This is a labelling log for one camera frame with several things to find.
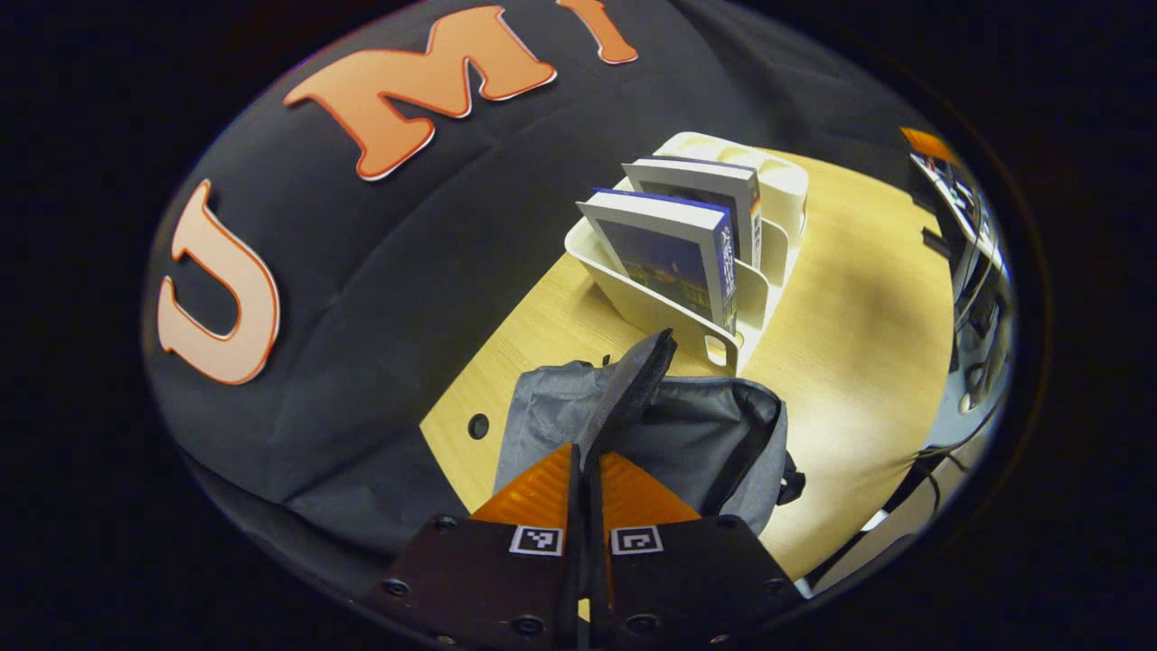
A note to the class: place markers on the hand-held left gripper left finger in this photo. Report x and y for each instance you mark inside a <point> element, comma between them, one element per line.
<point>479,579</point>

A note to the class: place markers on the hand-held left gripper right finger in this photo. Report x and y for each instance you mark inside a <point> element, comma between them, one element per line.
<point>696,579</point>

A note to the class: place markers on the grey schoolbag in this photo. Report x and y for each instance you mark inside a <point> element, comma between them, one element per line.
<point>705,434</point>

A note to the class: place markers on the white bookshelf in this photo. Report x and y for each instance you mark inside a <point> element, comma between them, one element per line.
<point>651,307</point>

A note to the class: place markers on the blue night cover book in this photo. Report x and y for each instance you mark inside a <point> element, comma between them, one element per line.
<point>660,258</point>

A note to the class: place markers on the grey portrait cover book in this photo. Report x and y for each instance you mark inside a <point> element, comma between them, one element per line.
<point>696,185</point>

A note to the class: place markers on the black backdrop cloth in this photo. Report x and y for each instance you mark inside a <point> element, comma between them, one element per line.
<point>380,298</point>

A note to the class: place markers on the cluttered white office desk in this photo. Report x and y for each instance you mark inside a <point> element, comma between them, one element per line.
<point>972,226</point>

